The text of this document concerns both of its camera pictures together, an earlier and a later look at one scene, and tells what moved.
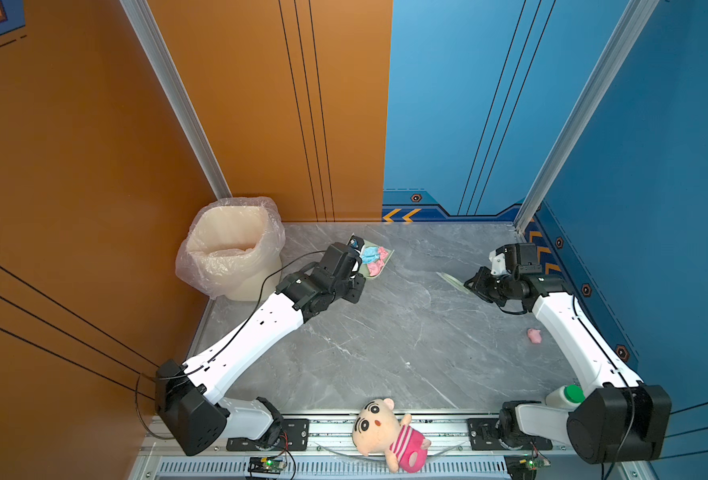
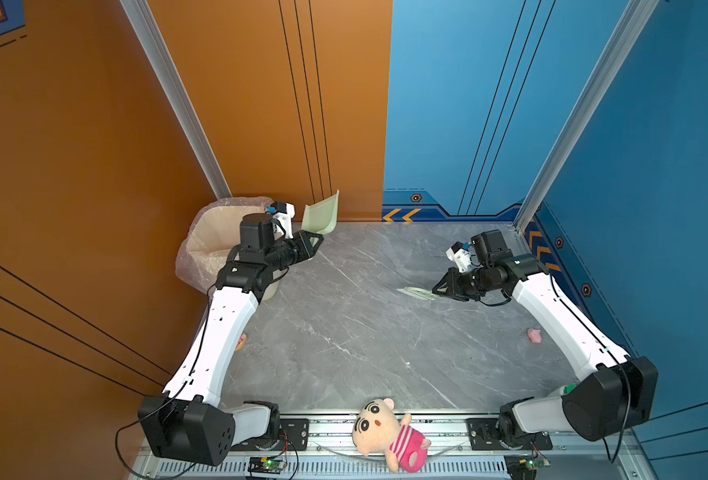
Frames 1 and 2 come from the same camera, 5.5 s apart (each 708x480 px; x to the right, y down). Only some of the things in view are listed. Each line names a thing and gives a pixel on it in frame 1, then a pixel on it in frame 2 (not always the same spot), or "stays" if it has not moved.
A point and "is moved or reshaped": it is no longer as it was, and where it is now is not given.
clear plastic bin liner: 233,249 stays
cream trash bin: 234,249 stays
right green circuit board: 524,466 stays
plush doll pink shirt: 377,428 stays
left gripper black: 357,285 to 299,240
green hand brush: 454,282 is moved or reshaped
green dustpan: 363,268 to 321,217
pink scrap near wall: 534,336 stays
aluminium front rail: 328,453 stays
